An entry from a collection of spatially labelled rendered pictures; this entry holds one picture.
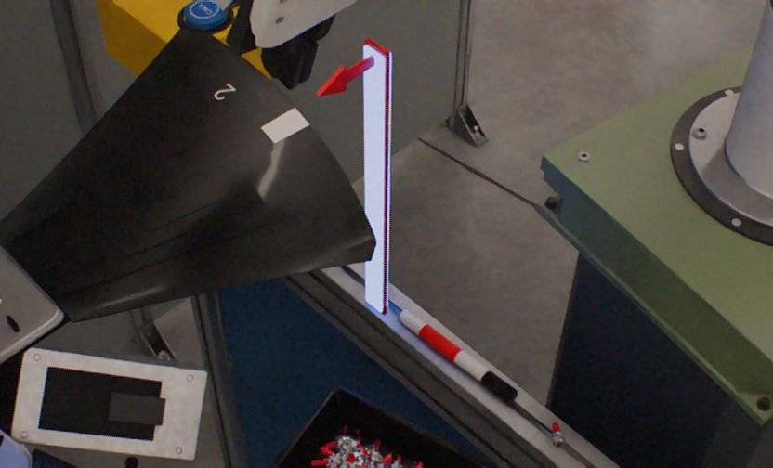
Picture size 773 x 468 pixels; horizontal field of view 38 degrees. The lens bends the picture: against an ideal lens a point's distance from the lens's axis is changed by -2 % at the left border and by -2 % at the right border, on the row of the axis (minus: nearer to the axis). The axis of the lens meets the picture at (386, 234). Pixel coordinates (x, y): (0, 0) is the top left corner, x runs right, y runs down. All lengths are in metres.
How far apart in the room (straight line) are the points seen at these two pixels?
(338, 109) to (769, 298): 1.32
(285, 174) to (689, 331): 0.41
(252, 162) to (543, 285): 1.51
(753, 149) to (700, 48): 1.83
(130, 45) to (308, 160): 0.40
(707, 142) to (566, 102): 1.55
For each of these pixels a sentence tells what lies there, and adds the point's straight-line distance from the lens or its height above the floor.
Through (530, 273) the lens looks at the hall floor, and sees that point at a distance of 2.28.
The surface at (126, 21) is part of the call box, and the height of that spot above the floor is 1.06.
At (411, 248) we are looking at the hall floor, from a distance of 2.30.
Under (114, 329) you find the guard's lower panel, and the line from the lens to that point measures 2.10.
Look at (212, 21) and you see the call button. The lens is 1.10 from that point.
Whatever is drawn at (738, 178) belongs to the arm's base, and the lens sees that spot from 1.08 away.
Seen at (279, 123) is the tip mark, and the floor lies 1.19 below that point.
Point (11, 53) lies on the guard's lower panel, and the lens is 1.62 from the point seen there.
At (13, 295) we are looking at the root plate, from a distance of 0.76.
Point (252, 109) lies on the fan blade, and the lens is 0.83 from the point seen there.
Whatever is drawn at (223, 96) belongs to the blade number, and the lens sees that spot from 0.84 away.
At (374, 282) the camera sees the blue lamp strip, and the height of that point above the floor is 0.91.
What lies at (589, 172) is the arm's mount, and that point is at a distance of 1.06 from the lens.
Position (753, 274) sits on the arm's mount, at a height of 1.01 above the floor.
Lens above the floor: 1.76
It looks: 49 degrees down
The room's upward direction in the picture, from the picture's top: 1 degrees clockwise
